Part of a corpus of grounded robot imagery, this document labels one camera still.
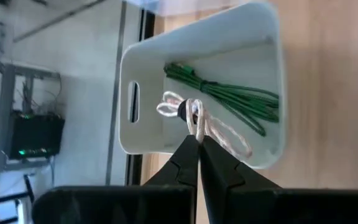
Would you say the black velcro strap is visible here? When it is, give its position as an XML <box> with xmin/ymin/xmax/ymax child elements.
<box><xmin>177</xmin><ymin>98</ymin><xmax>190</xmax><ymax>123</ymax></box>

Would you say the black chair frame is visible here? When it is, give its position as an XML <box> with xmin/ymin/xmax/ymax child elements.
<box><xmin>0</xmin><ymin>174</ymin><xmax>36</xmax><ymax>224</ymax></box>

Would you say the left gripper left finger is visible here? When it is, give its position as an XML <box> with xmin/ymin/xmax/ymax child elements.
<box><xmin>31</xmin><ymin>134</ymin><xmax>200</xmax><ymax>224</ymax></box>

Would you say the white opaque plastic bin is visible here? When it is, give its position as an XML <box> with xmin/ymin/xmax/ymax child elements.
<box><xmin>118</xmin><ymin>1</ymin><xmax>287</xmax><ymax>170</ymax></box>

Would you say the black device with green light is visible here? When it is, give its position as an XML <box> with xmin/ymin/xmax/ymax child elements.
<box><xmin>9</xmin><ymin>112</ymin><xmax>66</xmax><ymax>160</ymax></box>

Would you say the green braided cable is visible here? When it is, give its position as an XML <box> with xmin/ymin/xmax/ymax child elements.
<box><xmin>163</xmin><ymin>62</ymin><xmax>280</xmax><ymax>138</ymax></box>

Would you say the cream pink braided cable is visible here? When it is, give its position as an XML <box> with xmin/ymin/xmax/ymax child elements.
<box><xmin>156</xmin><ymin>90</ymin><xmax>254</xmax><ymax>159</ymax></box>

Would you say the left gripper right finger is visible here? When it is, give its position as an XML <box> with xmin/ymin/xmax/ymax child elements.
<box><xmin>199</xmin><ymin>135</ymin><xmax>358</xmax><ymax>224</ymax></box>

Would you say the grey metal shelf frame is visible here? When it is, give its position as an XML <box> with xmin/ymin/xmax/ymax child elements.
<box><xmin>0</xmin><ymin>58</ymin><xmax>62</xmax><ymax>174</ymax></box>

